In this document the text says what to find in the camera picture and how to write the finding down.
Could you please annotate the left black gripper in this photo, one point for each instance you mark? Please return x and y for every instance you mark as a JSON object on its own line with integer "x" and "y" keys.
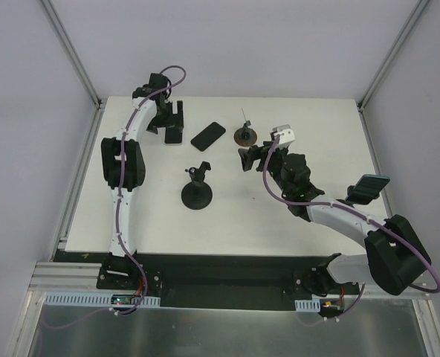
{"x": 172, "y": 121}

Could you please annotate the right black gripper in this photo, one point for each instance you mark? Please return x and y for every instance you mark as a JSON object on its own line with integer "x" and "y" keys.
{"x": 257, "y": 153}

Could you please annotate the black phone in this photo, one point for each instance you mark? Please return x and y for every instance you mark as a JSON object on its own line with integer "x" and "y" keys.
{"x": 208, "y": 136}
{"x": 173, "y": 136}
{"x": 370, "y": 186}

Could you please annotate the black phone stand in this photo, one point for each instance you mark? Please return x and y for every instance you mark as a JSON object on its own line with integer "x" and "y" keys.
{"x": 348, "y": 199}
{"x": 197, "y": 194}

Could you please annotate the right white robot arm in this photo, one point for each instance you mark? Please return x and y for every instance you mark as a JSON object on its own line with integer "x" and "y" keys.
{"x": 394, "y": 257}

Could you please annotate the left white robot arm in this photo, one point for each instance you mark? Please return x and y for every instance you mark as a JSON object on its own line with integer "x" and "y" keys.
{"x": 124, "y": 169}

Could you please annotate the brown disc small stand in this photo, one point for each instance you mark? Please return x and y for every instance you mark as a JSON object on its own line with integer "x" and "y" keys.
{"x": 245, "y": 136}

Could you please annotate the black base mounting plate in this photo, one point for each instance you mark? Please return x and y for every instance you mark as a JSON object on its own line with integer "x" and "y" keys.
{"x": 213, "y": 281}

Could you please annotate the metal sheet front panel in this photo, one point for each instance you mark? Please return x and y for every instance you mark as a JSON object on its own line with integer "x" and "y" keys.
{"x": 372, "y": 328}

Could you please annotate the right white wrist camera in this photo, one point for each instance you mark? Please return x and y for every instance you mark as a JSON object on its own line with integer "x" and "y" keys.
{"x": 282, "y": 136}

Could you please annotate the left aluminium frame post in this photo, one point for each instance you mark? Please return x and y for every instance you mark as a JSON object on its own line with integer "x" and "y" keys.
{"x": 70, "y": 51}

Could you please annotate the aluminium frame post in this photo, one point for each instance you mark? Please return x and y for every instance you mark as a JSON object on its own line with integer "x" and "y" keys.
{"x": 392, "y": 54}
{"x": 70, "y": 51}

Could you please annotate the right white cable duct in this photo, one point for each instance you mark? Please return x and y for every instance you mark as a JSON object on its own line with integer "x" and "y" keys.
{"x": 312, "y": 305}

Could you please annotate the white cable duct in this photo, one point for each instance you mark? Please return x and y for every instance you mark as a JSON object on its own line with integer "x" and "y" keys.
{"x": 312, "y": 305}
{"x": 84, "y": 299}

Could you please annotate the front aluminium rail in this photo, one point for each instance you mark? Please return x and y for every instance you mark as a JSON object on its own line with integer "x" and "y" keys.
{"x": 82, "y": 277}

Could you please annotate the left white cable duct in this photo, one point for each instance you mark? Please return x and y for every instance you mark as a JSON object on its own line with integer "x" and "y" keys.
{"x": 84, "y": 299}

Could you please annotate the right aluminium frame post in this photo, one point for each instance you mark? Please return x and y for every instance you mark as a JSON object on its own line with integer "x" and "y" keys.
{"x": 392, "y": 54}

